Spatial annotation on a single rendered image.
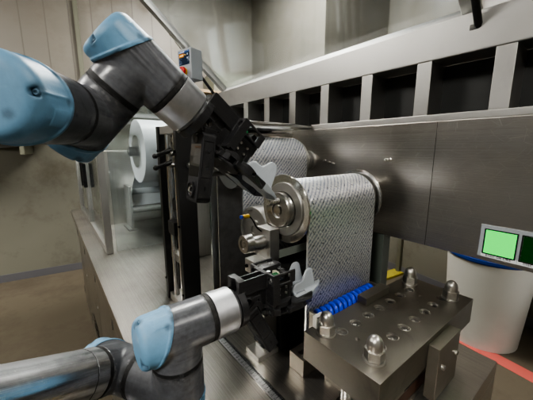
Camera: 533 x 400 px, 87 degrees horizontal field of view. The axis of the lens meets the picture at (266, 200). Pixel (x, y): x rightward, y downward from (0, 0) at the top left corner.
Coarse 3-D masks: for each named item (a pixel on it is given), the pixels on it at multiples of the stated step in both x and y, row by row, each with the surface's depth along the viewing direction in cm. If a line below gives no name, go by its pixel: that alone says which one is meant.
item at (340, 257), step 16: (352, 224) 66; (368, 224) 70; (320, 240) 60; (336, 240) 63; (352, 240) 67; (368, 240) 71; (320, 256) 60; (336, 256) 64; (352, 256) 68; (368, 256) 72; (320, 272) 61; (336, 272) 65; (352, 272) 69; (368, 272) 73; (320, 288) 62; (336, 288) 66; (352, 288) 70; (320, 304) 63
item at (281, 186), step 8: (280, 184) 60; (288, 184) 58; (288, 192) 58; (296, 192) 56; (296, 200) 57; (296, 208) 57; (296, 216) 57; (272, 224) 64; (296, 224) 57; (280, 232) 62; (288, 232) 60; (296, 232) 58
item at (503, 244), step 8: (488, 232) 59; (496, 232) 58; (488, 240) 59; (496, 240) 58; (504, 240) 57; (512, 240) 56; (488, 248) 59; (496, 248) 58; (504, 248) 57; (512, 248) 56; (504, 256) 57; (512, 256) 56
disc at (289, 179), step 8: (280, 176) 60; (288, 176) 58; (272, 184) 63; (296, 184) 57; (304, 192) 55; (264, 200) 66; (304, 200) 55; (264, 208) 66; (304, 208) 56; (304, 216) 56; (304, 224) 56; (304, 232) 56; (288, 240) 60; (296, 240) 58
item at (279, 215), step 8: (280, 192) 59; (280, 200) 58; (288, 200) 57; (272, 208) 61; (280, 208) 59; (288, 208) 56; (272, 216) 61; (280, 216) 59; (288, 216) 57; (280, 224) 59; (288, 224) 58
